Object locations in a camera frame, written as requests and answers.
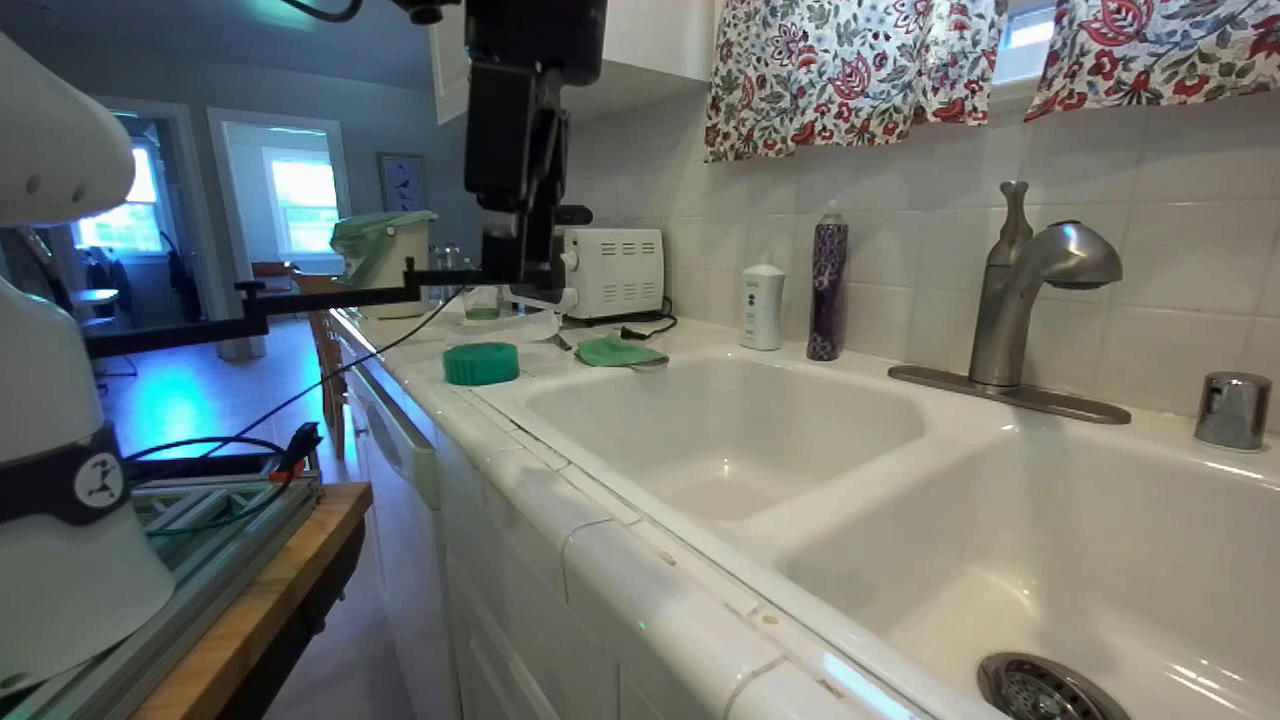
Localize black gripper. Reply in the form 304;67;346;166
461;54;573;303

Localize purple floral soap bottle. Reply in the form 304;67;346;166
804;206;856;367

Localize white double basin sink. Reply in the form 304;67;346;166
512;343;1280;720

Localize metal sink drain strainer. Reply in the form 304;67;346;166
975;647;1138;720

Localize white plate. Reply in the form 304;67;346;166
456;296;569;343

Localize white toaster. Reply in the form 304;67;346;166
558;220;673;325

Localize green round sponge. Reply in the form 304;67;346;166
441;338;523;392

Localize green scrubbing cloth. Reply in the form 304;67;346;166
573;333;673;376

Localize green stand mixer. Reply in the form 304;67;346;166
328;206;444;293

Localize white glass door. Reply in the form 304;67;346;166
205;107;358;278

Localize white soap pump dispenser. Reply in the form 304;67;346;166
735;254;792;357

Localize black red clamp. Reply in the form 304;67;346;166
124;419;328;490

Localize white lower cabinets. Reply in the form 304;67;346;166
341;357;754;720

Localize wooden board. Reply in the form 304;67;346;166
130;480;378;720

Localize brushed metal kitchen faucet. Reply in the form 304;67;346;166
886;176;1138;429

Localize bright kitchen window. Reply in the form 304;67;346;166
994;0;1068;94

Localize black toaster cord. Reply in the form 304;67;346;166
586;306;683;343

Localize framed wall picture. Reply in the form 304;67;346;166
378;148;432;214

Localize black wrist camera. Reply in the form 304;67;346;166
466;0;614;88

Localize thin black camera cable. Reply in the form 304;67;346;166
124;293;466;472

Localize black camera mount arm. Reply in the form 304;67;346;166
85;254;563;359

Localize metal base plate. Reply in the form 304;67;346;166
0;465;328;720

